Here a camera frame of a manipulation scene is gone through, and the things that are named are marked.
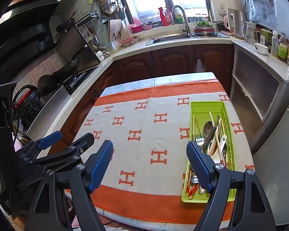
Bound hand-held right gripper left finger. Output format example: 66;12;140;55
25;140;114;231

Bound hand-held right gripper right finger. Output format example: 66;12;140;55
186;140;276;231

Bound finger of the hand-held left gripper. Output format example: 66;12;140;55
16;131;63;162
26;132;95;172

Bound white ceramic spoon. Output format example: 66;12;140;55
210;135;228;167

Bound black handled utensil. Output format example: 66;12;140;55
203;126;218;156

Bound large metal spoon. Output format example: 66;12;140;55
190;121;214;184

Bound green plastic utensil tray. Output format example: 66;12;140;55
181;101;237;204

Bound steel side panel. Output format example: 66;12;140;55
26;87;71;140

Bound black electronic box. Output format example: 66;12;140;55
13;89;42;130

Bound black frying pan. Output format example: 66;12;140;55
37;73;63;94

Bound orange and beige printed blanket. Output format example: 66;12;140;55
64;80;256;222

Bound gas stove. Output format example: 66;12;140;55
39;66;99;97

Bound grey refrigerator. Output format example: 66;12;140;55
252;77;289;227

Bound white ceramic cups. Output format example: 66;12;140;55
95;46;111;62

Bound black dish cabinet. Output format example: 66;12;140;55
55;17;100;73

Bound black range hood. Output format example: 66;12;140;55
0;0;80;77

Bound grey metal cabinet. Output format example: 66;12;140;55
229;41;289;150

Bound hanging plastic bag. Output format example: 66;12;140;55
194;58;206;73

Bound wooden cutting board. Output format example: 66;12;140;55
108;19;132;50

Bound steel kitchen sink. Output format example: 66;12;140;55
146;34;192;46

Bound white bowl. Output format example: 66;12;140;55
254;43;269;54

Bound colander with green vegetables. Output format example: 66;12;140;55
193;20;216;37

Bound green label oil bottle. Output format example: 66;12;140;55
277;36;289;63

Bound glass pitcher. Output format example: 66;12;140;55
242;20;258;44

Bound clear plastic bottle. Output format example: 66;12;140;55
271;30;279;57

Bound white and pink kettle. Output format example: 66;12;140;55
223;8;237;34

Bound stainless steel kettle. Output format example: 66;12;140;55
234;10;248;40

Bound red bottle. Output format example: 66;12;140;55
159;7;174;27

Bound steel faucet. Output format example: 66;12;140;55
171;5;191;35

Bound black cable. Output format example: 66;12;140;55
13;84;39;135

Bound clear plastic wall sheet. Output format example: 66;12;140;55
238;0;289;42

